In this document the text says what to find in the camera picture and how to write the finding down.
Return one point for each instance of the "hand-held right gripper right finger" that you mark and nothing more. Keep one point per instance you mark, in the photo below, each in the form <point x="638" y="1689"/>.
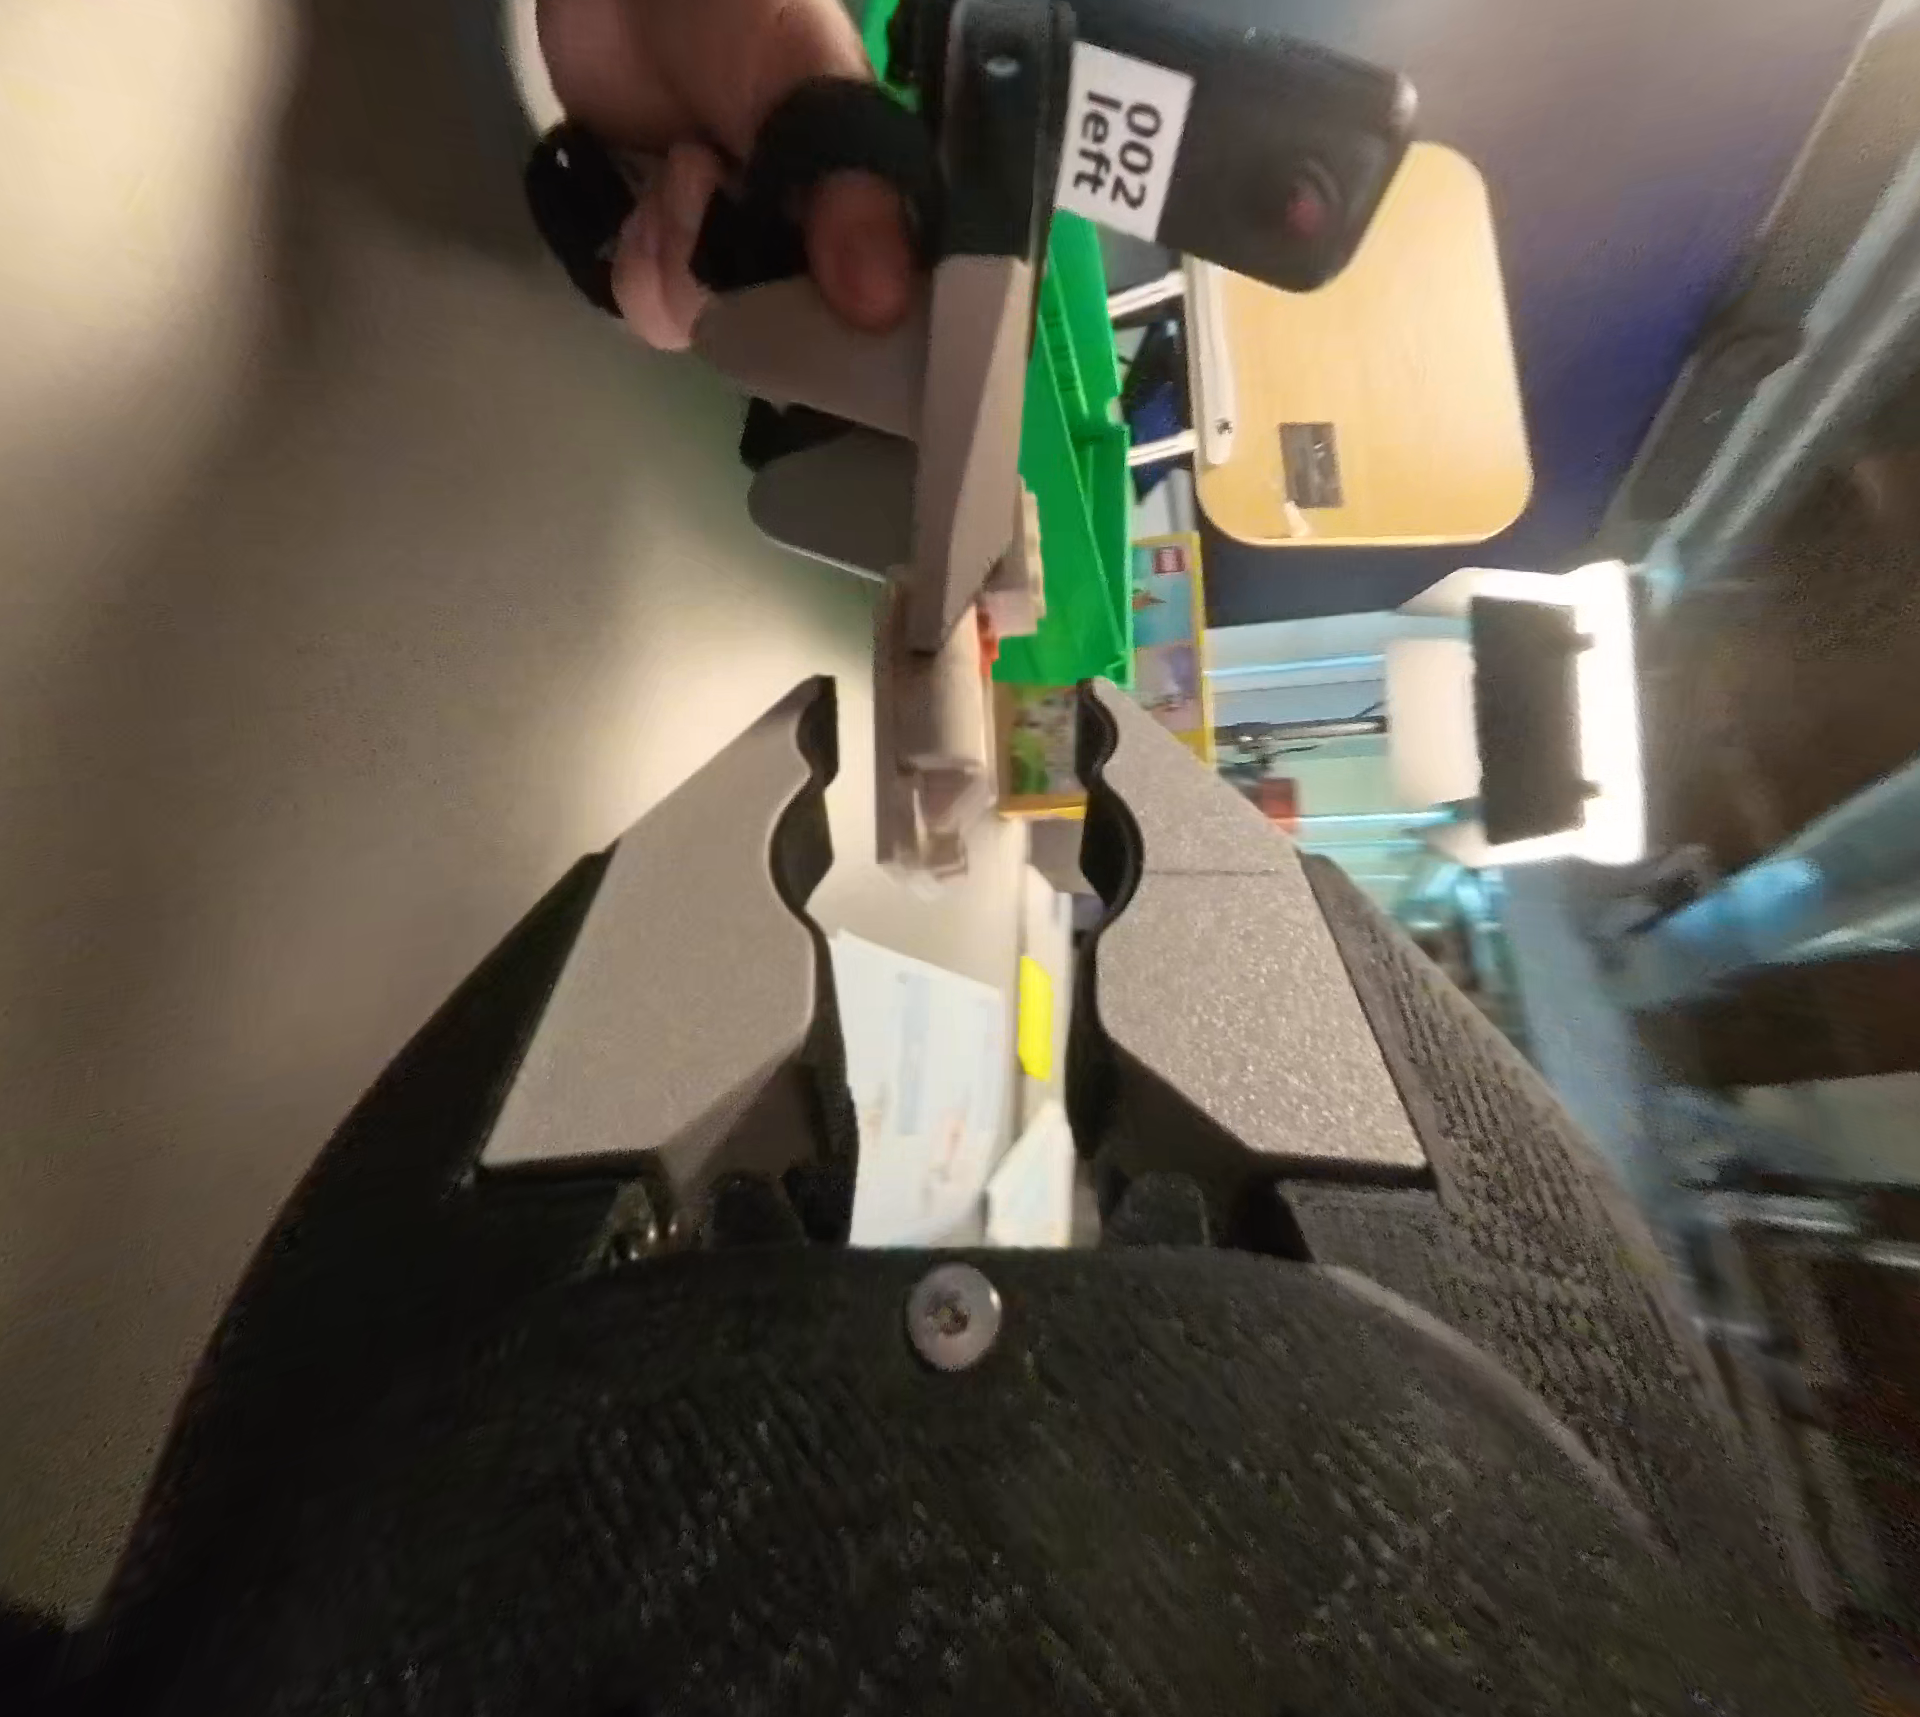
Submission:
<point x="1261" y="997"/>

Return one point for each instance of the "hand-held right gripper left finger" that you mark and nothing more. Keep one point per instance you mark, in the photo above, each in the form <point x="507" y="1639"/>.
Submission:
<point x="658" y="997"/>

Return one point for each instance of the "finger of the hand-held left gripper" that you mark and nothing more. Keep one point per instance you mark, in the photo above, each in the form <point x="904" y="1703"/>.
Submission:
<point x="969" y="426"/>

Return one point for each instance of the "white lego brick model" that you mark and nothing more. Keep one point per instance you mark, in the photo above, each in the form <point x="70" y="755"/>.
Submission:
<point x="948" y="722"/>

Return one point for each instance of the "yellow lego set box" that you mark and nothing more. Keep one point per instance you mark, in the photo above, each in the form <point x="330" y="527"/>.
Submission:
<point x="1168" y="637"/>

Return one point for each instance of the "person's left hand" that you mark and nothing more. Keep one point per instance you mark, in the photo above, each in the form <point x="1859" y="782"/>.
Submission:
<point x="693" y="33"/>

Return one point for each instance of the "white metal board stand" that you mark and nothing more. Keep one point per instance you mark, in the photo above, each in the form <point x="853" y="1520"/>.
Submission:
<point x="1203" y="364"/>

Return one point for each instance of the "yellow paper sheet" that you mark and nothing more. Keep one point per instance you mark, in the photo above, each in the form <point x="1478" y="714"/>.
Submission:
<point x="1034" y="1020"/>

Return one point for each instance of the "rounded wooden board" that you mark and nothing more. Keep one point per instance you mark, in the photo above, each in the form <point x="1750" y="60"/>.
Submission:
<point x="1392" y="364"/>

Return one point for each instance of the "black light stand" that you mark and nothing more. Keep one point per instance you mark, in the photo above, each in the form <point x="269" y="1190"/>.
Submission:
<point x="1304" y="732"/>

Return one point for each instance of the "open instruction booklet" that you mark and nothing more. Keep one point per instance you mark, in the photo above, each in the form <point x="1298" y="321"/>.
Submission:
<point x="912" y="1088"/>

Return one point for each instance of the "white studio light panel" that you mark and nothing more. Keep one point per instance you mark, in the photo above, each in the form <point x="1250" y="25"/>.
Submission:
<point x="1602" y="698"/>

